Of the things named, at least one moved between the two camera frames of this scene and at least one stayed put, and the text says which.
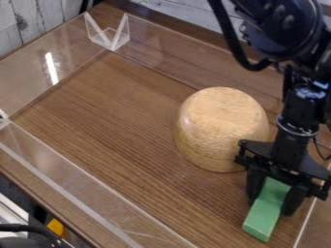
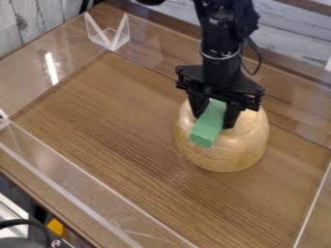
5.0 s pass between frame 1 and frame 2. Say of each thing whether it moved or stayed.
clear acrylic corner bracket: stayed
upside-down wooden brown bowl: stayed
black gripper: moved
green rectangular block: moved
